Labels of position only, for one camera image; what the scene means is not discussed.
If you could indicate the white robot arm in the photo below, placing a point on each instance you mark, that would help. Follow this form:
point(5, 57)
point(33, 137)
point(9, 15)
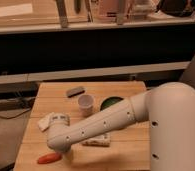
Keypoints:
point(170, 110)

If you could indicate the green bowl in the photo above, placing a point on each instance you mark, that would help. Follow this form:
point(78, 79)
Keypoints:
point(110, 101)

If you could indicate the grey sponge block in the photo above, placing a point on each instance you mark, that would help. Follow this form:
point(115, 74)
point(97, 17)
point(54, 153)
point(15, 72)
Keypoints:
point(75, 91)

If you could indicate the white plastic bottle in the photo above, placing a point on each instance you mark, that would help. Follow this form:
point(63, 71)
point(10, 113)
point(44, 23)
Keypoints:
point(101, 140)

